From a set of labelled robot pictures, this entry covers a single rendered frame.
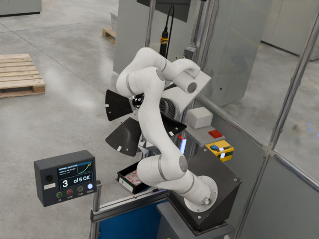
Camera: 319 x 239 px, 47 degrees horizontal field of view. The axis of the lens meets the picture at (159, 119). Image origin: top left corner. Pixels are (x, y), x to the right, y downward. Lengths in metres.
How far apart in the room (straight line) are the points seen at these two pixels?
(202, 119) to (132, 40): 2.51
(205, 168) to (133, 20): 3.39
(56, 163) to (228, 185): 0.82
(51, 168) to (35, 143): 2.32
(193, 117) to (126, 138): 0.68
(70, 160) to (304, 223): 1.57
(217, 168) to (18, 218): 1.85
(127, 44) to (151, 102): 3.67
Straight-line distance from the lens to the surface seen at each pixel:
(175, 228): 1.92
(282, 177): 2.60
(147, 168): 1.58
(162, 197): 2.24
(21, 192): 3.44
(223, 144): 2.35
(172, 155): 1.52
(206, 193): 1.82
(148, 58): 1.66
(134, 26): 5.03
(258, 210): 2.85
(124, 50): 5.26
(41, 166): 1.71
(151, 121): 1.55
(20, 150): 3.92
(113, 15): 6.90
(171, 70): 1.81
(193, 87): 1.96
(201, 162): 1.96
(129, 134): 2.35
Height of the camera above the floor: 2.32
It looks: 31 degrees down
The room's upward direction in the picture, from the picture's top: 10 degrees clockwise
